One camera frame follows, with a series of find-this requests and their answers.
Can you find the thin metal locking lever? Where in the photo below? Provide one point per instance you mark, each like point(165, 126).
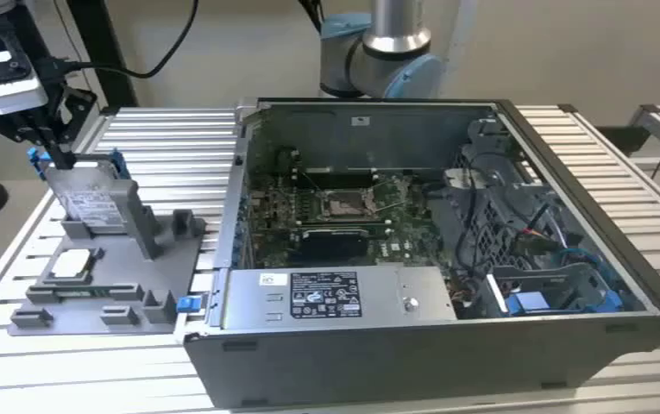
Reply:
point(312, 180)

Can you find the green motherboard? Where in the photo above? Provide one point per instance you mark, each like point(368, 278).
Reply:
point(411, 233)

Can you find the grey perforated metal bracket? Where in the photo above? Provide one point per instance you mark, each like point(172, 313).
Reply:
point(503, 181)

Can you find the green RAM stick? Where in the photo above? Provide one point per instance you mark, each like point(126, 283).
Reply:
point(85, 293)

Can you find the dark grey PC case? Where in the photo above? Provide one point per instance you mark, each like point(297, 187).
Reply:
point(364, 366)

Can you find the grey metal disk bay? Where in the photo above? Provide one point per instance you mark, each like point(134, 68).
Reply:
point(538, 278)

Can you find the CPU socket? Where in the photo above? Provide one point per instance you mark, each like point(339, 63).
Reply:
point(344, 205)

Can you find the black RAM slot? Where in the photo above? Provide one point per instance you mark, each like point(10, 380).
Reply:
point(341, 221)

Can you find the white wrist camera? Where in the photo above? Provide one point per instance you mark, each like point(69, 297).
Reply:
point(7, 95)

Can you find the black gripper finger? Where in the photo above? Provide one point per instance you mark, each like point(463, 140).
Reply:
point(13, 133)
point(79, 108)

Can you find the black graphics card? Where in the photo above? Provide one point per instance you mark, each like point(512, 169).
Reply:
point(332, 246)

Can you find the black upright post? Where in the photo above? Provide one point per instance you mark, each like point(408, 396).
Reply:
point(105, 43)

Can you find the silver power supply unit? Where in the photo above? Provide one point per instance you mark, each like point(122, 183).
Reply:
point(249, 302)

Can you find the grey parts rack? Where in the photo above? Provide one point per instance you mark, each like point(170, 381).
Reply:
point(134, 276)

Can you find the blue plastic latch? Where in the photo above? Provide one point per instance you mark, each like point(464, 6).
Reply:
point(189, 304)

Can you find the hard disk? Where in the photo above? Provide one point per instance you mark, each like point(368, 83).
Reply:
point(85, 185)

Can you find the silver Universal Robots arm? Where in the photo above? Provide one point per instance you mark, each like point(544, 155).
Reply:
point(393, 39)

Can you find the blue plastic bay carrier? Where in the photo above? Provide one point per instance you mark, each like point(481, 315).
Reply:
point(528, 302)

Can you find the silver CPU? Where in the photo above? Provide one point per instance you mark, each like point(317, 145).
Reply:
point(71, 263)

